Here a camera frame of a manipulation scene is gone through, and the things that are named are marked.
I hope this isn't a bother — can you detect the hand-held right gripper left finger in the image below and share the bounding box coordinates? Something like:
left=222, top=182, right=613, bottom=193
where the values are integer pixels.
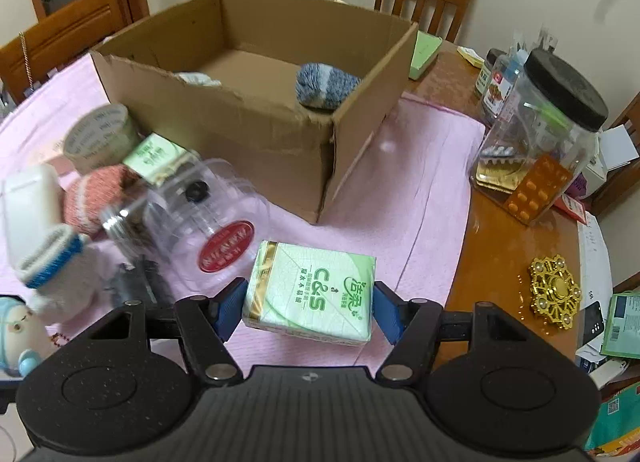
left=75, top=278, right=249, bottom=385

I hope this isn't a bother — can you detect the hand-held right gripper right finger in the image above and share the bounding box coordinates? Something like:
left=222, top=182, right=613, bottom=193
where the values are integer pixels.
left=372, top=281, right=546, bottom=385

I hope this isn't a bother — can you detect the clear plastic jar red label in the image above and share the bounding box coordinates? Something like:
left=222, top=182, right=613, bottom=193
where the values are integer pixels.
left=142, top=158, right=271, bottom=295

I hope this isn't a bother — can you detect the green tissue packet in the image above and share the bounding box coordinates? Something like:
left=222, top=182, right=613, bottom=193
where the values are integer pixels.
left=241, top=240, right=377, bottom=347
left=122, top=133, right=193, bottom=188

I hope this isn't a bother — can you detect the cardboard box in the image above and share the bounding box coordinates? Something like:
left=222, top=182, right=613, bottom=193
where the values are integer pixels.
left=89, top=0, right=420, bottom=225

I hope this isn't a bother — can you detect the pink sock roll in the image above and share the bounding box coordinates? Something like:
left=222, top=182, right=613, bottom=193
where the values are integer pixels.
left=62, top=165, right=146, bottom=235

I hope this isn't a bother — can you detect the clear tape roll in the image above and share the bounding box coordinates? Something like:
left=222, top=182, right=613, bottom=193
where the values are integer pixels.
left=62, top=103, right=141, bottom=175

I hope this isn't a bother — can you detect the blue white penguin toy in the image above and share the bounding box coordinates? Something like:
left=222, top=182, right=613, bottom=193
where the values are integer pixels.
left=0, top=294, right=56, bottom=378

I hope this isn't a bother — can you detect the white labelled plastic bottle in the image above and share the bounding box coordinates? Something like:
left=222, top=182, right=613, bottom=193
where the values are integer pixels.
left=4, top=163, right=65, bottom=255

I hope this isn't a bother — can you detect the wooden desktop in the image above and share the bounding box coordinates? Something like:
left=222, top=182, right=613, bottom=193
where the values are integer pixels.
left=397, top=39, right=640, bottom=388

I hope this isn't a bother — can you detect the pink cloth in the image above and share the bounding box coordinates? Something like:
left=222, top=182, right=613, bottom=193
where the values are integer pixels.
left=0, top=54, right=487, bottom=378

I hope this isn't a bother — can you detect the gold ornament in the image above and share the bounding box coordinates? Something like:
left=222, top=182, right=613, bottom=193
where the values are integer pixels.
left=529, top=255, right=583, bottom=330

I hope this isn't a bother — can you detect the orange pill blister pack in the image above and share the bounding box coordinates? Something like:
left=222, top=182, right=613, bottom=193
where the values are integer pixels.
left=502, top=154, right=573, bottom=225

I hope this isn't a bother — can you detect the black card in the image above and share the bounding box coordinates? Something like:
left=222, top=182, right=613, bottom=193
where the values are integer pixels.
left=580, top=301, right=606, bottom=350

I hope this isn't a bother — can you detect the small red box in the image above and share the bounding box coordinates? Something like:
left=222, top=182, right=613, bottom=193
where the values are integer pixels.
left=555, top=194, right=587, bottom=225

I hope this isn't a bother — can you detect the white printed paper sheet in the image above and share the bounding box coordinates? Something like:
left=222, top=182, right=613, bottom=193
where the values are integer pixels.
left=575, top=212, right=613, bottom=343

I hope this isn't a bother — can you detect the blue grey sock roll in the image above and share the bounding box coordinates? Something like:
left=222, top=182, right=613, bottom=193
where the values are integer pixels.
left=295, top=63, right=362, bottom=109

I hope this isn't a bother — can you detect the dark lid jar green label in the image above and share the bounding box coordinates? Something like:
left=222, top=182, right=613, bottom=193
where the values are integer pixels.
left=475, top=48, right=506, bottom=98

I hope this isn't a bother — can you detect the green notebook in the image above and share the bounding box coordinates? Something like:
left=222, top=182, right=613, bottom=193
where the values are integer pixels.
left=409, top=32, right=445, bottom=80

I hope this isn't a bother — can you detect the yellow sticky note pad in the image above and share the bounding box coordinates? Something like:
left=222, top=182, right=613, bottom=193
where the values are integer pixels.
left=457, top=46, right=486, bottom=68

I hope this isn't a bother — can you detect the large clear jar black lid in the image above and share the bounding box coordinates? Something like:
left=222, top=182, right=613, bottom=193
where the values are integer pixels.
left=470, top=48, right=610, bottom=208

